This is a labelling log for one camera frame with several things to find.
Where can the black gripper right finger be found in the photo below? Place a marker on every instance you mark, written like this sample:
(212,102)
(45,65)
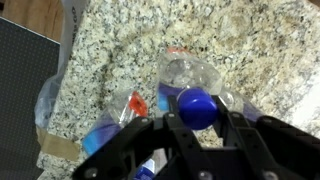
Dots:
(271,147)

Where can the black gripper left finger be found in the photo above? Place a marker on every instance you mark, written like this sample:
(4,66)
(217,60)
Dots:
(121,157)

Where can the water bottle with red label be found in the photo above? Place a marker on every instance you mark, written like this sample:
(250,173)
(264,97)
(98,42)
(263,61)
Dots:
(119,111)

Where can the blue-cap water bottle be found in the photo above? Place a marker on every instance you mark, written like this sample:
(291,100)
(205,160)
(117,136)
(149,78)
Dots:
(192,82)
(236,102)

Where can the clear plastic bin bag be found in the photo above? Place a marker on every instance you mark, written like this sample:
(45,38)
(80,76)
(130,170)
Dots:
(73,10)

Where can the front blue-label water bottle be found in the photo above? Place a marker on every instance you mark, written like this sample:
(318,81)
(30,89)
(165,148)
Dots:
(146,171)

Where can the brown tape strip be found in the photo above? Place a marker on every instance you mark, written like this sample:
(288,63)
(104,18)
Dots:
(57,146)

